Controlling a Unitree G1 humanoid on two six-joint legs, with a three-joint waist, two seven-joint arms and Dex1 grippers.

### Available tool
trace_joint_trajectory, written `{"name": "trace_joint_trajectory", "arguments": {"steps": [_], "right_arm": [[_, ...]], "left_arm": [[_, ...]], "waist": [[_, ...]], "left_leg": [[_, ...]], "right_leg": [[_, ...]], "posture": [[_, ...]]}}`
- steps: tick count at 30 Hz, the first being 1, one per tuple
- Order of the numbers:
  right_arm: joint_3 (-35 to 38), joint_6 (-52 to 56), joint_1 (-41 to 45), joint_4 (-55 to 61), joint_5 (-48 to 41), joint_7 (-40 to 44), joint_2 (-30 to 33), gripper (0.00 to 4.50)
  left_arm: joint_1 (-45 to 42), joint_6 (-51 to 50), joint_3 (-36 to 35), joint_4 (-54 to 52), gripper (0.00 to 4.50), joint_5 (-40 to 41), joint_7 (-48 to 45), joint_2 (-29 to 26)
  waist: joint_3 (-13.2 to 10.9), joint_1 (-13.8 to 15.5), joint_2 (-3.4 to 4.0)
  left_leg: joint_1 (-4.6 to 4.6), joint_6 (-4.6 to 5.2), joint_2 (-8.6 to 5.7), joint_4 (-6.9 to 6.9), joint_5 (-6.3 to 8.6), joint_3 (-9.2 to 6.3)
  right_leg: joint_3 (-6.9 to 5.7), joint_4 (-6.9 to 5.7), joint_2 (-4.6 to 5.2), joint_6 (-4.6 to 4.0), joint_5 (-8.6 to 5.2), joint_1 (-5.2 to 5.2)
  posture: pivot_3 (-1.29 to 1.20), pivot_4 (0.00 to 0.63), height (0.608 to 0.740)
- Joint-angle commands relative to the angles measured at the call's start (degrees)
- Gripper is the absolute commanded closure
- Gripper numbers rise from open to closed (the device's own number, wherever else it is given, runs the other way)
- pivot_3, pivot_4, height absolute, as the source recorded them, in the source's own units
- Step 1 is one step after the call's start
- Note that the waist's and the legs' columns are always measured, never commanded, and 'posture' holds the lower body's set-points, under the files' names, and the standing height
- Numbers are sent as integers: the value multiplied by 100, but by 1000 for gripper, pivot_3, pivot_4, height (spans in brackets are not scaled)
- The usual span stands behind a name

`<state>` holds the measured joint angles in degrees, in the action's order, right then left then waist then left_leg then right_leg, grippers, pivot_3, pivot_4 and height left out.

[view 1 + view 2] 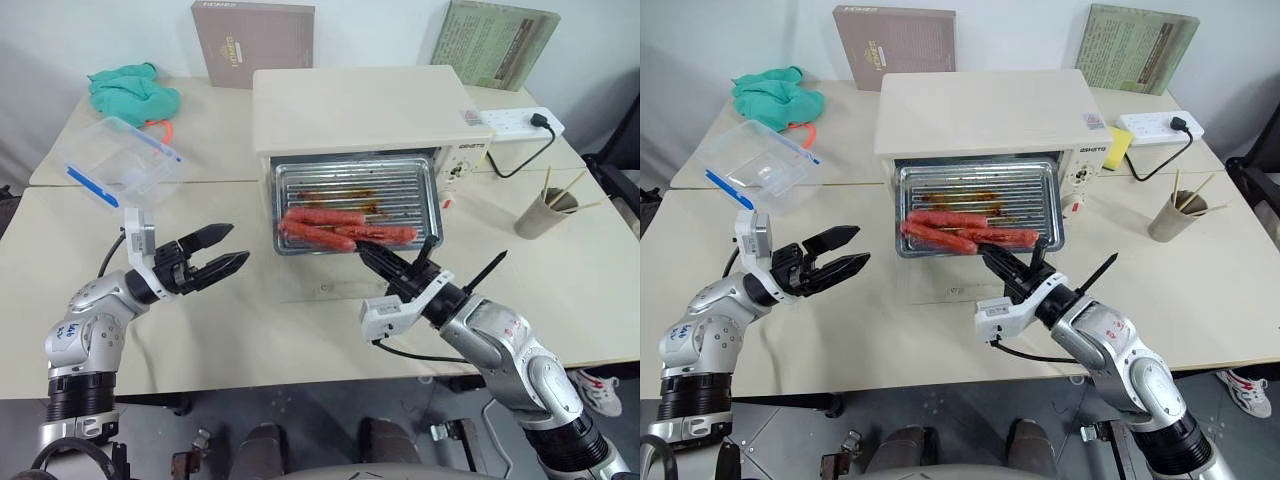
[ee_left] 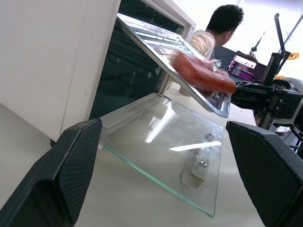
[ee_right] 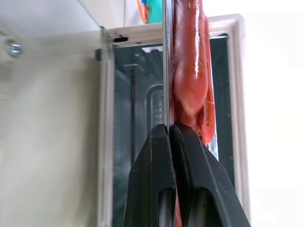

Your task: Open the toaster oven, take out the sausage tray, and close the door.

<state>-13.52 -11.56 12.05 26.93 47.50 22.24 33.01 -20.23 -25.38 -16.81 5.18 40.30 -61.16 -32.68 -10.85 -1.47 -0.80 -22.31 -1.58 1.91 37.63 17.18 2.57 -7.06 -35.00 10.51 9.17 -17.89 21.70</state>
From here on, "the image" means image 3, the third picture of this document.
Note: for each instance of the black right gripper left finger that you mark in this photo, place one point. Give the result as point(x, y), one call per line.
point(151, 165)

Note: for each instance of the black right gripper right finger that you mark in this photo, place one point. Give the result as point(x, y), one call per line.
point(201, 170)

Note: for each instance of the metal baking tray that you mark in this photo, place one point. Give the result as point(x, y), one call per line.
point(168, 71)

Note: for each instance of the red sausage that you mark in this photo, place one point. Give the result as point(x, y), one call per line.
point(209, 118)
point(189, 71)

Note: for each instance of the white toaster oven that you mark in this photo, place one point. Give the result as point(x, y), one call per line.
point(237, 94)

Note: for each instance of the glass toaster oven door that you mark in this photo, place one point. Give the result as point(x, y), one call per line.
point(54, 142)

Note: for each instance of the teal and orange object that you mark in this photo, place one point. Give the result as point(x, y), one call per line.
point(155, 10)

